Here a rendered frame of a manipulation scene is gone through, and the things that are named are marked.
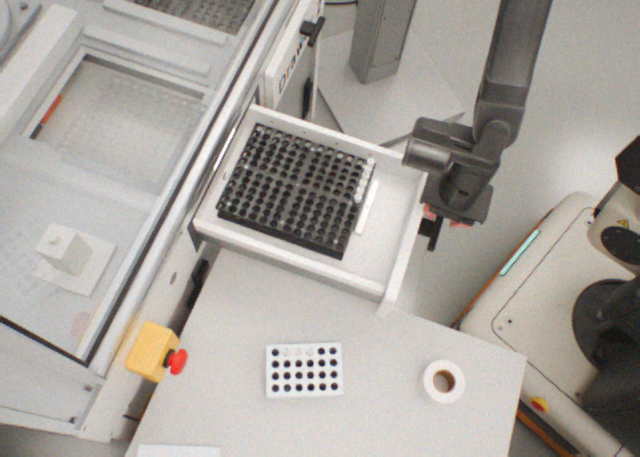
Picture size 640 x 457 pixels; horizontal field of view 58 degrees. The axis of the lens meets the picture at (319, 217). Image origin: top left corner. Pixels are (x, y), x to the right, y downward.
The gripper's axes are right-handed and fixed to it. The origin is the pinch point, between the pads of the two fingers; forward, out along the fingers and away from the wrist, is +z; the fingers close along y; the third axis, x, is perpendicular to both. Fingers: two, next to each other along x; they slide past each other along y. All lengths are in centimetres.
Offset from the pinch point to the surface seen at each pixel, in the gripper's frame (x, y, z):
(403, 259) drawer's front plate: 10.7, 4.3, -2.9
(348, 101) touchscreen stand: -79, 32, 85
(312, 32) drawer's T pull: -27.5, 32.8, -1.6
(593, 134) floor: -101, -57, 88
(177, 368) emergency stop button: 37.0, 30.5, 1.5
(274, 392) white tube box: 34.2, 16.4, 10.5
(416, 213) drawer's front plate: 2.4, 4.5, -3.1
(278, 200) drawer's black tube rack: 6.9, 26.3, 0.0
